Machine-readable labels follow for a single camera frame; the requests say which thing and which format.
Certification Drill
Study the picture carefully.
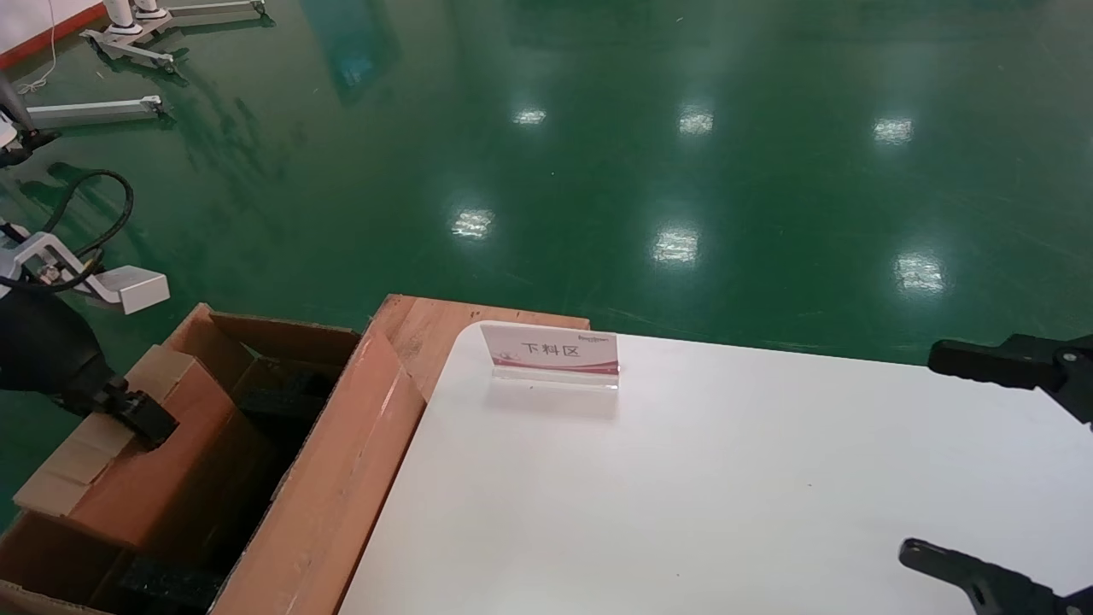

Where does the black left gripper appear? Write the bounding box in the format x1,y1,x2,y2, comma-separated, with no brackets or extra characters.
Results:
0,289,180,449

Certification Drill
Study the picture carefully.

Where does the black foam block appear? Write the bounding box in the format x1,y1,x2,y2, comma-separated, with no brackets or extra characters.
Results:
120,555,228,611

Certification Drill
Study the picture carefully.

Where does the black humanoid robot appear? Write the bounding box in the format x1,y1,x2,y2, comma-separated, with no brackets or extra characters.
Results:
0,73,62,169

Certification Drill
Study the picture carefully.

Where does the large open cardboard box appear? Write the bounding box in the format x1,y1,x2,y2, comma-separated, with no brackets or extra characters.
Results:
0,303,428,615

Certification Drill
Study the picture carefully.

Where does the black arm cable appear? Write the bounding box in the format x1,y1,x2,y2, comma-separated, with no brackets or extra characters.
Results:
0,169,136,296

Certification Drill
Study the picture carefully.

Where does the white red acrylic sign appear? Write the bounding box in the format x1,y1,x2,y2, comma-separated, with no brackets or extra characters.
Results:
480,322,621,391

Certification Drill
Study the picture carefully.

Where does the small cardboard box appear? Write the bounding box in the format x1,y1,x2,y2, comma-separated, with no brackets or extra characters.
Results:
13,344,276,549

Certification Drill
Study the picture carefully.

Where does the wooden board under tabletop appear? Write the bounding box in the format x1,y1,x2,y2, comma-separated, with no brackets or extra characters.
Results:
371,295,592,402

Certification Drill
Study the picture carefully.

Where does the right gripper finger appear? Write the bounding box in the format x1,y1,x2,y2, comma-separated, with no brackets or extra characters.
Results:
898,538,1093,615
927,333,1093,428

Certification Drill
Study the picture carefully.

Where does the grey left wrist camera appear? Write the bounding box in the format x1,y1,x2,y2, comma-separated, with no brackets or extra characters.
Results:
0,231,171,315

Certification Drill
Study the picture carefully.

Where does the white stand of black humanoid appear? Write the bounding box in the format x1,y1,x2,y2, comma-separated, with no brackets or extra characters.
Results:
24,95,166,132

